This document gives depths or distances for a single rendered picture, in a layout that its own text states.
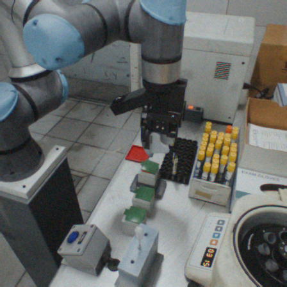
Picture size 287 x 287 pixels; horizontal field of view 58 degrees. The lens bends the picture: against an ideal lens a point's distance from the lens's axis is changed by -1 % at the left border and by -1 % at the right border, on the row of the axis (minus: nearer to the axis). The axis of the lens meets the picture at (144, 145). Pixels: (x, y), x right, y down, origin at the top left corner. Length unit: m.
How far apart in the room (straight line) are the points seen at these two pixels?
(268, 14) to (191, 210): 1.74
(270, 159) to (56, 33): 0.56
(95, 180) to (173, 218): 1.33
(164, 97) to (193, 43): 0.39
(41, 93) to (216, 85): 0.55
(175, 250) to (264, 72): 0.93
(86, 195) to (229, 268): 1.47
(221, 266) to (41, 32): 0.46
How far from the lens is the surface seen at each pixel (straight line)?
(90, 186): 1.93
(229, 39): 0.88
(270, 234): 0.59
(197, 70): 0.92
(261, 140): 0.87
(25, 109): 0.73
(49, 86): 0.77
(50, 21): 0.41
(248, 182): 0.71
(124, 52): 2.44
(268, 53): 1.29
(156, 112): 0.54
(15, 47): 0.75
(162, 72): 0.48
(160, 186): 0.73
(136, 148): 0.85
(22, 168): 0.78
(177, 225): 0.68
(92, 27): 0.44
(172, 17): 0.46
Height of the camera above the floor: 1.44
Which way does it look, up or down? 41 degrees down
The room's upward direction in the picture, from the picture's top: straight up
